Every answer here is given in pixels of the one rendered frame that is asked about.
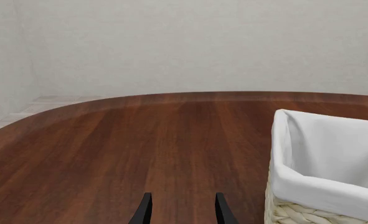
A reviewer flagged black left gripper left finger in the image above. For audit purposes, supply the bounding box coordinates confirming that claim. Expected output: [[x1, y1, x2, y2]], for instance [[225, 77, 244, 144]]
[[128, 192, 153, 224]]

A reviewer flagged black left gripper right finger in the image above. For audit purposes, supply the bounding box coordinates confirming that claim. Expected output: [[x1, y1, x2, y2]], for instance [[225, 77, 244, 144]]
[[215, 192, 239, 224]]

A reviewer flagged woven basket with white liner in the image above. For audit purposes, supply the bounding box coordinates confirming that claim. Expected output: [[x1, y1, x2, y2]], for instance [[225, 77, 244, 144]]
[[264, 108, 368, 224]]

